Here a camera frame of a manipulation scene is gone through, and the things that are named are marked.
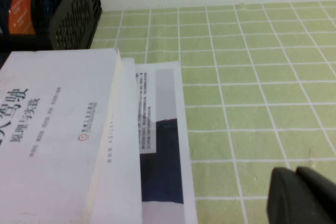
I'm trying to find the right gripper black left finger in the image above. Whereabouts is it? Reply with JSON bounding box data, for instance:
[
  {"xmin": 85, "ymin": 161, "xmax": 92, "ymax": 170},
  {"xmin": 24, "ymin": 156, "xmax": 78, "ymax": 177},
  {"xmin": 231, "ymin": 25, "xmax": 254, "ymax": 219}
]
[{"xmin": 267, "ymin": 166, "xmax": 332, "ymax": 224}]

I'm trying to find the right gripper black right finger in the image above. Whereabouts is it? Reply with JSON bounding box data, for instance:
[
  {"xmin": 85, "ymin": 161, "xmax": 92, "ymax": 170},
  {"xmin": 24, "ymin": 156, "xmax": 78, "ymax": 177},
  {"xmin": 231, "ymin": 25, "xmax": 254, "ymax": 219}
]
[{"xmin": 296, "ymin": 166, "xmax": 336, "ymax": 224}]

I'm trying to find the black mobile robot book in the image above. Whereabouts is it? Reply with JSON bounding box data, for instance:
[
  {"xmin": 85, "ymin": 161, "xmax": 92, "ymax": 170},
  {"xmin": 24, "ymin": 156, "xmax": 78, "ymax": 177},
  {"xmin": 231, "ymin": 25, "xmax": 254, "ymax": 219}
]
[{"xmin": 0, "ymin": 0, "xmax": 66, "ymax": 36}]

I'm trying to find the white autonomous driving book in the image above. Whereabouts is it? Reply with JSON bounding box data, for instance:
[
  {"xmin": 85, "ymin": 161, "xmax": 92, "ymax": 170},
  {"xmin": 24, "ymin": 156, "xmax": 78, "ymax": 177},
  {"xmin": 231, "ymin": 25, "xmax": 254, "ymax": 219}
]
[{"xmin": 0, "ymin": 48, "xmax": 123, "ymax": 224}]

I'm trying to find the black plastic book holder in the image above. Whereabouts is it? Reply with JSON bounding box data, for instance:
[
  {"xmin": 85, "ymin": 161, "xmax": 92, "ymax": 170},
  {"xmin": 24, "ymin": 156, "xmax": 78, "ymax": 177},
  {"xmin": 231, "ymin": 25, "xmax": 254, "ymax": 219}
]
[{"xmin": 0, "ymin": 0, "xmax": 102, "ymax": 53}]

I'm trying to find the green checked tablecloth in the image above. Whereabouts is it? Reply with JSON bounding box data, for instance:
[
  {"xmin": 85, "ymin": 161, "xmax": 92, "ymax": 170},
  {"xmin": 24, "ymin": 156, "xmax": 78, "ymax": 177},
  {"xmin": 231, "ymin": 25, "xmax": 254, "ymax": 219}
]
[{"xmin": 89, "ymin": 0, "xmax": 336, "ymax": 224}]

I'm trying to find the white brochure dark blue picture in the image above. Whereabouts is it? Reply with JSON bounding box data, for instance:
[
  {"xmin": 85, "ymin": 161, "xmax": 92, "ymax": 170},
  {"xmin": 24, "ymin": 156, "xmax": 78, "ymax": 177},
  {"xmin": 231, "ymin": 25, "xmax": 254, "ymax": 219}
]
[{"xmin": 134, "ymin": 61, "xmax": 199, "ymax": 224}]

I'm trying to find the white brochure red title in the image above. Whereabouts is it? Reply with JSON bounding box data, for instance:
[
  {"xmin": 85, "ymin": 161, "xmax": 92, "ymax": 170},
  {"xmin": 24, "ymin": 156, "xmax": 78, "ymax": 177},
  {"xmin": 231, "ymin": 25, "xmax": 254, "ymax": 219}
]
[{"xmin": 88, "ymin": 58, "xmax": 144, "ymax": 224}]

